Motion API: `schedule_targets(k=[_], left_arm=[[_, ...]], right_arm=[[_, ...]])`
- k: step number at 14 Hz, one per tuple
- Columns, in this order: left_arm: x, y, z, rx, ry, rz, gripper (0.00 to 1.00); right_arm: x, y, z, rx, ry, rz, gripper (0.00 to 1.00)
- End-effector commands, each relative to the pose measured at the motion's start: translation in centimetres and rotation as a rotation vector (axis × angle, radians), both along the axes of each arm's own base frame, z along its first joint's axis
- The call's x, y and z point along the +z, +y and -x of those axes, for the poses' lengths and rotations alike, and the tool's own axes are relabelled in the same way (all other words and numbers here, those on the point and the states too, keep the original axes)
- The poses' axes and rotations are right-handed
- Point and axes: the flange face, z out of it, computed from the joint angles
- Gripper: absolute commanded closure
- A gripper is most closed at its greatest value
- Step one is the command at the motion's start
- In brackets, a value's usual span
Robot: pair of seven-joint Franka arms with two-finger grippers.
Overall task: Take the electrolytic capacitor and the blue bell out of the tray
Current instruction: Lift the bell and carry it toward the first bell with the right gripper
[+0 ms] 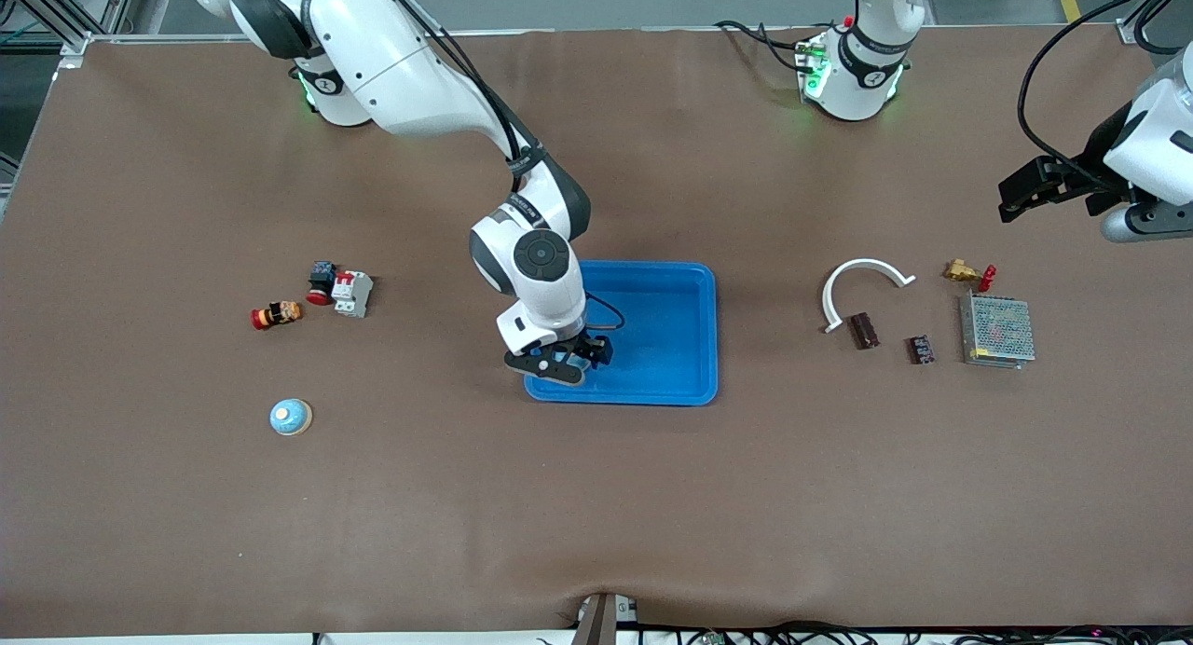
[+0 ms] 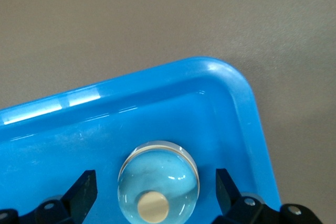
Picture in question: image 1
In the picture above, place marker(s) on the white curved pipe clamp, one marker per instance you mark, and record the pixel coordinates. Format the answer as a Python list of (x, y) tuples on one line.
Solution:
[(862, 266)]

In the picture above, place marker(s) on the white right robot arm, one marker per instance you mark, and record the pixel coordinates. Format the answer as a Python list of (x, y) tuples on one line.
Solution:
[(391, 67)]

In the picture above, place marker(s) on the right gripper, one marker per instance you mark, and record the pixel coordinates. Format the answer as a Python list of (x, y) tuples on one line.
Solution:
[(591, 349)]

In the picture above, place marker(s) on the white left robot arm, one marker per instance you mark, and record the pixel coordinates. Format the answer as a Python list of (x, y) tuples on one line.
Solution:
[(853, 86)]

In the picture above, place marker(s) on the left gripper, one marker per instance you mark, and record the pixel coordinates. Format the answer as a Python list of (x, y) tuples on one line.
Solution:
[(1092, 161)]

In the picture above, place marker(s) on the blue bell orange button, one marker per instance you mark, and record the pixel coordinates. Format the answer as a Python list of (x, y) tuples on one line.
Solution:
[(291, 418)]

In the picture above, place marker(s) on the small black relay block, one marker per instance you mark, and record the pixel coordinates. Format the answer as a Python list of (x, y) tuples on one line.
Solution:
[(921, 349)]

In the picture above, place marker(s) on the red black emergency stop button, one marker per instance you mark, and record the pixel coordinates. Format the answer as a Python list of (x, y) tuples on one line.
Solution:
[(322, 281)]

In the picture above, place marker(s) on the blue plastic tray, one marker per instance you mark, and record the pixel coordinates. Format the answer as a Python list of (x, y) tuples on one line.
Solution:
[(662, 347)]

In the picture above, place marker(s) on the red orange push button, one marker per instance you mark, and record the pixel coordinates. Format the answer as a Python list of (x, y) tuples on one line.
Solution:
[(278, 315)]

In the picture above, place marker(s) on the white red circuit breaker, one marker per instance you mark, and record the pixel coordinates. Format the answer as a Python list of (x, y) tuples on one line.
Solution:
[(352, 294)]

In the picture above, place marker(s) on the metal table edge bracket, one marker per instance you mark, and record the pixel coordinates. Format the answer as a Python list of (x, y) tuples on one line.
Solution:
[(601, 619)]

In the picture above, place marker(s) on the dark cylindrical capacitor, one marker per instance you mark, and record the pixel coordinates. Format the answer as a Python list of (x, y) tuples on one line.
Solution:
[(865, 331)]

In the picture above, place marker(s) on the metal mesh power supply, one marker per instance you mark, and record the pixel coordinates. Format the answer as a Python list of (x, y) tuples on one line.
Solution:
[(997, 330)]

